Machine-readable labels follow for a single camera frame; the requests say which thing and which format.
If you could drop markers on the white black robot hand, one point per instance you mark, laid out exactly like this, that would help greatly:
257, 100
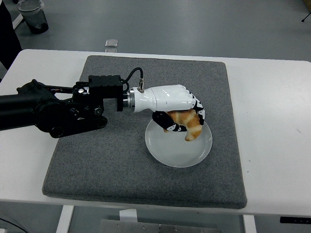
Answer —
165, 97

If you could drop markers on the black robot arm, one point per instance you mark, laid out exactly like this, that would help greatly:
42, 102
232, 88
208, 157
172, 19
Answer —
102, 85

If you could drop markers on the black lined trash bin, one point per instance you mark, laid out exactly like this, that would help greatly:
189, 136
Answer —
35, 19

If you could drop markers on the metal floor socket plate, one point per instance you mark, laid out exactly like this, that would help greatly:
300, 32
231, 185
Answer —
111, 50
111, 43

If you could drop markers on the grey round plate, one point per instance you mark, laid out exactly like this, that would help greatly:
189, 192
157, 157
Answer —
175, 153

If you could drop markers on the golden croissant bread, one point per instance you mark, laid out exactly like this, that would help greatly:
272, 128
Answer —
190, 126

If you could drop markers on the grey square foam mat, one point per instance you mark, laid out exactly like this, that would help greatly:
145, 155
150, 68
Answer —
145, 179

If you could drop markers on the black tripod leg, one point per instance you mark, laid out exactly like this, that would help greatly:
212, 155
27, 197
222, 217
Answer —
306, 16

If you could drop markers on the black table control panel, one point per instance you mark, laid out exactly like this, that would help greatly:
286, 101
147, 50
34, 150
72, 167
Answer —
295, 220

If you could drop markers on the white table leg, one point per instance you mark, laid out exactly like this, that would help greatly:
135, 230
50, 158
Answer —
249, 224
64, 219

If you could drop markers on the grey metal plate with screws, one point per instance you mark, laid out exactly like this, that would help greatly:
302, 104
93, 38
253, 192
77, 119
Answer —
158, 228

